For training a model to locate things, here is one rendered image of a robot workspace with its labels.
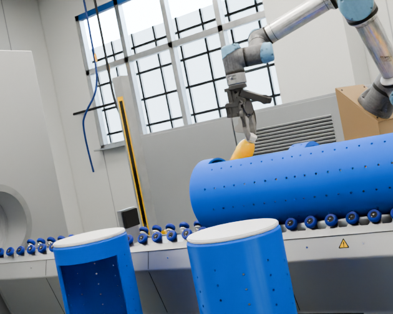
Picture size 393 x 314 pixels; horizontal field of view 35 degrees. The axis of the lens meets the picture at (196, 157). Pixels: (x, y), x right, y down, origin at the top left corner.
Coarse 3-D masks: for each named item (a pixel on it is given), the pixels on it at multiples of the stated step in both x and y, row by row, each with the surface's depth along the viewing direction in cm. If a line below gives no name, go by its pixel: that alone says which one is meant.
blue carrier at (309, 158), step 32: (224, 160) 250; (256, 160) 225; (288, 160) 216; (320, 160) 209; (352, 160) 202; (384, 160) 196; (192, 192) 236; (224, 192) 228; (256, 192) 220; (288, 192) 214; (320, 192) 208; (352, 192) 202; (384, 192) 197
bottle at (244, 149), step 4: (244, 140) 235; (240, 144) 235; (244, 144) 234; (248, 144) 233; (252, 144) 234; (236, 148) 236; (240, 148) 234; (244, 148) 233; (248, 148) 233; (252, 148) 234; (236, 152) 235; (240, 152) 234; (244, 152) 234; (248, 152) 234; (252, 152) 235; (232, 156) 237; (236, 156) 235; (240, 156) 234; (244, 156) 234; (248, 156) 235
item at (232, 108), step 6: (240, 84) 232; (246, 84) 234; (228, 90) 235; (234, 90) 235; (240, 90) 234; (228, 96) 238; (234, 96) 235; (234, 102) 233; (240, 102) 233; (246, 102) 233; (228, 108) 235; (234, 108) 234; (246, 108) 232; (252, 108) 236; (228, 114) 235; (234, 114) 234; (246, 114) 233
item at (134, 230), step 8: (128, 208) 272; (136, 208) 274; (120, 216) 268; (128, 216) 268; (136, 216) 273; (120, 224) 268; (128, 224) 268; (136, 224) 272; (128, 232) 269; (136, 232) 274; (136, 240) 273
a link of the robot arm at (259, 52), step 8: (256, 40) 235; (264, 40) 237; (248, 48) 231; (256, 48) 230; (264, 48) 229; (272, 48) 230; (248, 56) 230; (256, 56) 230; (264, 56) 230; (272, 56) 230; (248, 64) 232; (256, 64) 233
